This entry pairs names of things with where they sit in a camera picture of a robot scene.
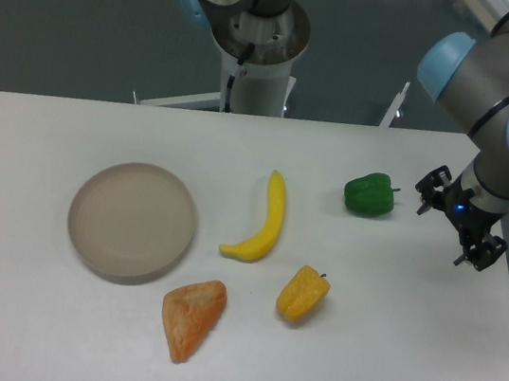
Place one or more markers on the yellow toy banana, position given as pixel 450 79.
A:
pixel 259 245

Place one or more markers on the green toy bell pepper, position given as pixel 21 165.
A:
pixel 370 195

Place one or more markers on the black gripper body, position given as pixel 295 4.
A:
pixel 471 216

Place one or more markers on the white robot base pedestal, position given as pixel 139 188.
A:
pixel 257 54

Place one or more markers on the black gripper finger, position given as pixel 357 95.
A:
pixel 432 189
pixel 480 252

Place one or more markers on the white metal frame bar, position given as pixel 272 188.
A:
pixel 394 111

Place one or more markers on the orange toy bread slice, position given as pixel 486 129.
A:
pixel 189 313

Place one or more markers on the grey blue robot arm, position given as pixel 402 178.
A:
pixel 469 79

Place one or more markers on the yellow toy bell pepper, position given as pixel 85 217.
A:
pixel 302 294

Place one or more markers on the beige round plate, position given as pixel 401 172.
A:
pixel 132 223

